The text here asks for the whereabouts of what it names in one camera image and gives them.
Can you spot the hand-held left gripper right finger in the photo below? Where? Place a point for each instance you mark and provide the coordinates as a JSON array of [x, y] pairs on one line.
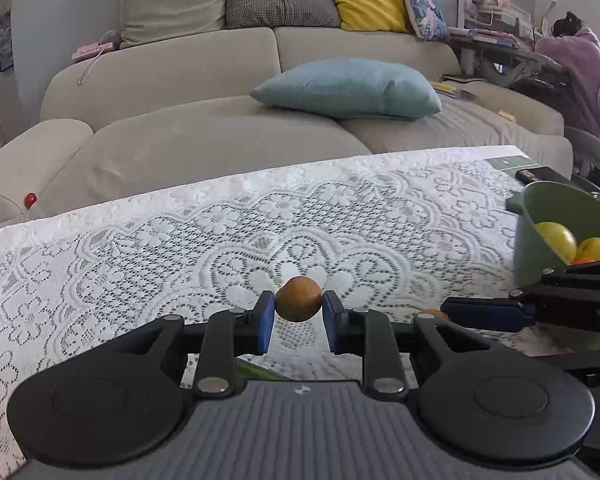
[[332, 323]]

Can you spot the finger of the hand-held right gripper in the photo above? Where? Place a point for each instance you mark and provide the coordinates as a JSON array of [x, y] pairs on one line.
[[580, 365], [485, 314]]

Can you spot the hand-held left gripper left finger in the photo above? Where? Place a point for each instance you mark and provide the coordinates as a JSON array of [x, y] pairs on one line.
[[265, 321]]

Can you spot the green bowl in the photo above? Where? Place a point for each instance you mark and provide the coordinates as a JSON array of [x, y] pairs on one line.
[[530, 240]]

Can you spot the green cucumber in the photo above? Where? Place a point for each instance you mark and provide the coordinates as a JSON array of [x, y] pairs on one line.
[[257, 372]]

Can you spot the yellow-green round fruit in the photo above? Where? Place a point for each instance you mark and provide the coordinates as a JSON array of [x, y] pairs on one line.
[[597, 250], [557, 240]]

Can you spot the white lace tablecloth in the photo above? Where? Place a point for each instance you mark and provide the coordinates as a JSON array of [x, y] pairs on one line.
[[180, 240]]

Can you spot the grey chair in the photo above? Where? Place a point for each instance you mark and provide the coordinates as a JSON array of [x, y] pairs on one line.
[[587, 149]]

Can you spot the beige sofa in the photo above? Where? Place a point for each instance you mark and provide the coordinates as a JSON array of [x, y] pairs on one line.
[[205, 135]]

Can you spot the yellow book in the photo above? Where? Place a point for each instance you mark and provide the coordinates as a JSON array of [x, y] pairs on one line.
[[450, 90]]

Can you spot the light blue pillow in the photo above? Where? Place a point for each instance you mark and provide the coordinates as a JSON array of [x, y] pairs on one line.
[[345, 87]]

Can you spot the small red ball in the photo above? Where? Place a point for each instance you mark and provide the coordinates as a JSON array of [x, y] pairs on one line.
[[29, 201]]

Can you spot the cluttered desk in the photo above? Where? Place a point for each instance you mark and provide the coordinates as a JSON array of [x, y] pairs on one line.
[[500, 25]]

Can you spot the blue floral cushion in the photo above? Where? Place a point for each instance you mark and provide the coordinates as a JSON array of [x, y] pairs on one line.
[[427, 12]]

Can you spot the houndstooth cushion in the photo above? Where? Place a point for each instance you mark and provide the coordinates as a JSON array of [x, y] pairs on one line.
[[280, 7]]

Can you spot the pink box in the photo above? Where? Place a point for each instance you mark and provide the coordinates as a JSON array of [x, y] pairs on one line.
[[92, 51]]

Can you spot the beige cushion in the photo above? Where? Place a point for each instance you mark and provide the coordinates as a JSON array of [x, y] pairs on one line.
[[170, 0]]

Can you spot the wall poster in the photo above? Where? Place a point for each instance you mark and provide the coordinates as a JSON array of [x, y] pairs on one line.
[[5, 40]]

